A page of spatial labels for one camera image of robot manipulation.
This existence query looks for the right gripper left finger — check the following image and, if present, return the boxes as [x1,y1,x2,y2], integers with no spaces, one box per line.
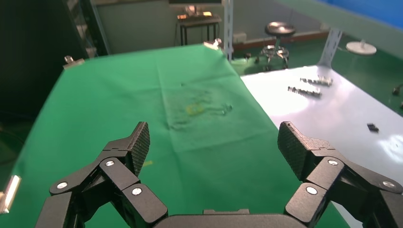
[34,122,169,228]

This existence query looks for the silver binder clip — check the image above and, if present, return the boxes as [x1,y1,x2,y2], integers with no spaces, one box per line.
[0,175,21,215]
[203,38,222,51]
[63,56,85,70]

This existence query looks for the grey sloped shelf board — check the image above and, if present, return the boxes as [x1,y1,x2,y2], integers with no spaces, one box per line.
[275,0,403,60]

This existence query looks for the black round seat stool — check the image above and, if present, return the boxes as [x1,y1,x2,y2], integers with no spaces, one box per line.
[256,21,297,71]

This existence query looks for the white round disc stand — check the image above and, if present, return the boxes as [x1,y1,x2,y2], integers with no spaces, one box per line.
[345,39,377,57]

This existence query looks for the black metal side table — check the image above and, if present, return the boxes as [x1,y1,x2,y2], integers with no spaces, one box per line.
[174,12,222,47]

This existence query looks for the small notched metal strip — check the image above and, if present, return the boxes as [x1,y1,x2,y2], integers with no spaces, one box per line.
[299,76,334,87]
[287,86,322,98]

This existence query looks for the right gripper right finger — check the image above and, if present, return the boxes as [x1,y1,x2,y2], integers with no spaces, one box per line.
[277,121,403,228]

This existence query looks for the grey wall socket box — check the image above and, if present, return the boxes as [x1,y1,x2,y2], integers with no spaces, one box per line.
[232,31,248,45]

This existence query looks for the grey perforated shelf post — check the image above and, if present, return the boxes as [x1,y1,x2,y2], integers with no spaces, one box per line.
[222,0,234,62]
[317,28,343,67]

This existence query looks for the green table cloth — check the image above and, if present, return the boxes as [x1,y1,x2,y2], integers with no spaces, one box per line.
[0,44,350,228]

